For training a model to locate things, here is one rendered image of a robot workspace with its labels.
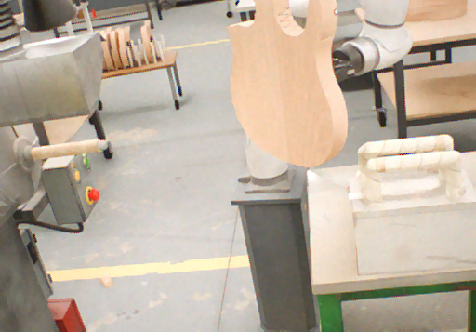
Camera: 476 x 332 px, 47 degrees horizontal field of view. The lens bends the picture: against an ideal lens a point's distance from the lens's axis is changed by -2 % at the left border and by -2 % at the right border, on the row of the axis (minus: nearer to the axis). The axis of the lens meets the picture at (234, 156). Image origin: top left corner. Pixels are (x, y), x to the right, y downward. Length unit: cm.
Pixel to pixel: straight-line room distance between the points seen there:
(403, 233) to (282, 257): 109
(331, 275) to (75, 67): 73
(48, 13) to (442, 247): 105
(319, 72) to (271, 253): 126
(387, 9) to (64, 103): 79
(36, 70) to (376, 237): 81
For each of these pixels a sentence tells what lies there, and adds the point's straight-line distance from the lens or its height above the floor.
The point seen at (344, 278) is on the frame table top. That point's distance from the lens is 134.
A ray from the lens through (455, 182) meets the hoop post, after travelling 125.
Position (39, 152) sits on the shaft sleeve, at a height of 126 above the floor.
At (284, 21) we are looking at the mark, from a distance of 122.
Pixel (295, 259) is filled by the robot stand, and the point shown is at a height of 41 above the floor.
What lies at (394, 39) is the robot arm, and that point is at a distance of 148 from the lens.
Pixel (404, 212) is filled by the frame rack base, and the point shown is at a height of 109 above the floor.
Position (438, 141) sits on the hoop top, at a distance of 129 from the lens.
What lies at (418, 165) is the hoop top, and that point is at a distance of 121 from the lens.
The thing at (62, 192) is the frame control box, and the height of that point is 103.
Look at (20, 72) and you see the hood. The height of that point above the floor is 150.
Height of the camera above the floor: 176
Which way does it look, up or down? 25 degrees down
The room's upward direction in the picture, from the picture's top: 11 degrees counter-clockwise
